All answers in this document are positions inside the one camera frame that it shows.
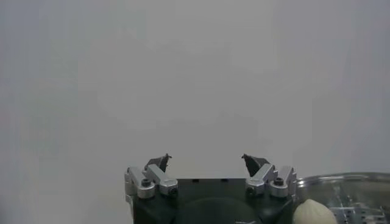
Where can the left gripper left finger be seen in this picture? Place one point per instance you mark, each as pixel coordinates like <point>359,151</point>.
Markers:
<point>163,182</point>

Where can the stainless steel steamer pot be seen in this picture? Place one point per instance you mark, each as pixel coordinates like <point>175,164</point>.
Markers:
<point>350,188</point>

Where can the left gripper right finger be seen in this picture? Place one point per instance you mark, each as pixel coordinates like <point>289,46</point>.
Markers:
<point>259,179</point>

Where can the white steamed baozi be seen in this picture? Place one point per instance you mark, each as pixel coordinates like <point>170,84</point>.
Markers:
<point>314,213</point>

